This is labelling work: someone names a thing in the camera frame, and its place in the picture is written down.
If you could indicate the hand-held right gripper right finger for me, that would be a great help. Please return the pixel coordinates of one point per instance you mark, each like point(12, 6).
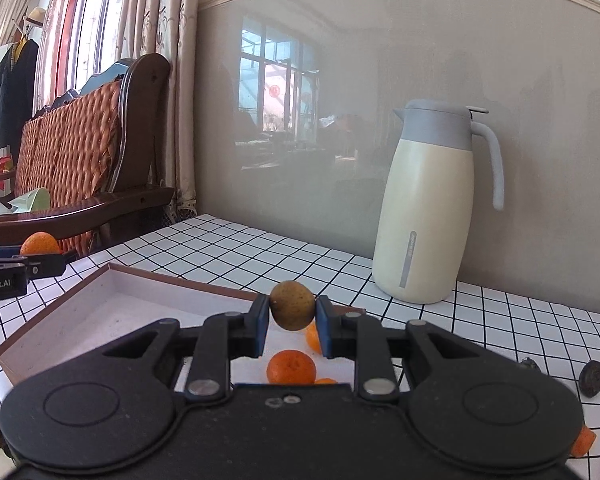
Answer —
point(325, 332)

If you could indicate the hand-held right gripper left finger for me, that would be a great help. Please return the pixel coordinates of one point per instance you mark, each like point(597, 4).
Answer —
point(261, 327)

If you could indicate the orange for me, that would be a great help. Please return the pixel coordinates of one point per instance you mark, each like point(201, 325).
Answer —
point(312, 339)
point(39, 244)
point(325, 381)
point(291, 367)

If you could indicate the olive brown round fruit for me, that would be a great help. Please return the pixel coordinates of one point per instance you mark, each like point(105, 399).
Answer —
point(292, 305)

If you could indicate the brown cardboard box tray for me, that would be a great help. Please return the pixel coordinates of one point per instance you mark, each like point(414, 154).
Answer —
point(130, 305)

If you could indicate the pale green plastic container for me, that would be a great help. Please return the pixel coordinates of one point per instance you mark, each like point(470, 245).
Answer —
point(32, 200)

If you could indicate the black white checked tablecloth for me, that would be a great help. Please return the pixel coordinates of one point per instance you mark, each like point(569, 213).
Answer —
point(280, 250)

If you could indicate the red hanging ornament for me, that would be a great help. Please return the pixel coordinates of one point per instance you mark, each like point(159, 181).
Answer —
point(5, 167)

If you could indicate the orange woven bench cushion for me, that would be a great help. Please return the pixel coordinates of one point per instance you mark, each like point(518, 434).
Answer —
point(70, 150)

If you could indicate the cream and grey thermos jug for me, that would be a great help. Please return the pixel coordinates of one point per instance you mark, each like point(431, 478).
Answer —
point(420, 210)

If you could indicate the black hanging coat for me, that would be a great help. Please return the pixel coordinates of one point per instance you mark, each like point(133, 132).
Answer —
point(10, 95)

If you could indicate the dark wooden bench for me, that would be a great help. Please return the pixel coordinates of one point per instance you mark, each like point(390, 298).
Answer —
point(140, 125)

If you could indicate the blue cloth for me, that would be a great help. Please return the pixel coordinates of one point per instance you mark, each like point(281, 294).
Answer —
point(105, 72)

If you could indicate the straw hat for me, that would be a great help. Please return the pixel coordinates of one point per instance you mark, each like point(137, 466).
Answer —
point(35, 16)

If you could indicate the window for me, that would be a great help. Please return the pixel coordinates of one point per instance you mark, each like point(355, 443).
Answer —
point(87, 25)

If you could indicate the dark brown round fruit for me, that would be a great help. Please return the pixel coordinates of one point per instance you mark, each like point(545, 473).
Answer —
point(592, 379)

